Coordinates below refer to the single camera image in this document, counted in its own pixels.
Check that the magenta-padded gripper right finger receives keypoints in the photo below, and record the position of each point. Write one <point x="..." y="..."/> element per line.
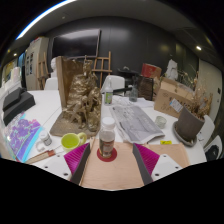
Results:
<point x="148" y="160"/>

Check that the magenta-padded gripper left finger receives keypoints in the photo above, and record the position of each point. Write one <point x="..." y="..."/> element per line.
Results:
<point x="75" y="160"/>

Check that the clear white-capped drink bottle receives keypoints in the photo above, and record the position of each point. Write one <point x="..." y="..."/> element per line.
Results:
<point x="107" y="141"/>

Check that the yellow-green mug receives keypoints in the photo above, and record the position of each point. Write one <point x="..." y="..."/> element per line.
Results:
<point x="70" y="141"/>

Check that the small yellow tag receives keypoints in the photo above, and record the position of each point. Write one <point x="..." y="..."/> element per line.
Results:
<point x="166" y="142"/>

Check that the small white-lidded jar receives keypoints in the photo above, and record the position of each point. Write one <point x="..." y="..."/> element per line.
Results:
<point x="45" y="139"/>

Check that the plastic-wrapped newspaper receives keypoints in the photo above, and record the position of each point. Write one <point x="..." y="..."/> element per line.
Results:
<point x="135" y="125"/>

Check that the light wooden tray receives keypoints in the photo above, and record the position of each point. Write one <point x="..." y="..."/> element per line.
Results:
<point x="113" y="173"/>

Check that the grey plant saucer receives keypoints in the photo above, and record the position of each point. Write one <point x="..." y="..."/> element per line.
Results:
<point x="181" y="140"/>

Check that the small glass cup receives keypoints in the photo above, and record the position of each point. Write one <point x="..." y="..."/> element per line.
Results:
<point x="160" y="122"/>

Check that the grey pot with dried plant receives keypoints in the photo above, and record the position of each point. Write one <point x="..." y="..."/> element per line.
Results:
<point x="188" y="126"/>

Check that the colourful printed book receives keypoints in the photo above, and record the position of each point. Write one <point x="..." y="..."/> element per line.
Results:
<point x="23" y="136"/>

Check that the golden figure sculpture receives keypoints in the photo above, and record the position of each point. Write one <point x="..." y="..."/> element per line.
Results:
<point x="81" y="100"/>

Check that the black backpack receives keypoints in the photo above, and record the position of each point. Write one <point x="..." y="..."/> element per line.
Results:
<point x="212" y="153"/>

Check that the brown cardboard box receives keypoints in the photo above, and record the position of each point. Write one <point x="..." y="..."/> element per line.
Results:
<point x="168" y="98"/>

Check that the white chair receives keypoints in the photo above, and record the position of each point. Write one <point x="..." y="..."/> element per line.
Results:
<point x="216" y="141"/>
<point x="115" y="83"/>
<point x="206" y="128"/>
<point x="50" y="84"/>

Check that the grey glass bottle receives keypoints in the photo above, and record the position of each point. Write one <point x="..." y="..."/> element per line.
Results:
<point x="133" y="95"/>

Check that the dark brown woven basket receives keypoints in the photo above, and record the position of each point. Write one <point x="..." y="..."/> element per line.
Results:
<point x="146" y="88"/>

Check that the white green-labelled spray bottle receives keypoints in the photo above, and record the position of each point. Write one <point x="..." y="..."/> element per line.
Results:
<point x="108" y="96"/>

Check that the black flat box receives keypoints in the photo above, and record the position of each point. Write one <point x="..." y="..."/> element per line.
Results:
<point x="21" y="110"/>
<point x="13" y="98"/>

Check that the red box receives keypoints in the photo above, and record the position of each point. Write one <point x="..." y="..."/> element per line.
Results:
<point x="150" y="70"/>

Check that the white plaster statue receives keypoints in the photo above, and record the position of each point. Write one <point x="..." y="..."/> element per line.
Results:
<point x="171" y="70"/>

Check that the wooden easel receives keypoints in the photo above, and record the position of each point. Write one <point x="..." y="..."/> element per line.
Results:
<point x="102" y="65"/>
<point x="42" y="71"/>

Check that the white plaster bust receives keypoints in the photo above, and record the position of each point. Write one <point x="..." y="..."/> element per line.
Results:
<point x="53" y="66"/>

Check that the white cabinet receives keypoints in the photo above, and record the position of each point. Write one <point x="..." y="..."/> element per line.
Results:
<point x="35" y="63"/>

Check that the round ceiling spot light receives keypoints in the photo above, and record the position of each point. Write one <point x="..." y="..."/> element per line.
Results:
<point x="198" y="48"/>

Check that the long white ceiling light strip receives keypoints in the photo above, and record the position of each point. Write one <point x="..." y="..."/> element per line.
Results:
<point x="40" y="16"/>

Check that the black wall screen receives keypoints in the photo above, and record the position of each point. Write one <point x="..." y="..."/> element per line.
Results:
<point x="75" y="43"/>

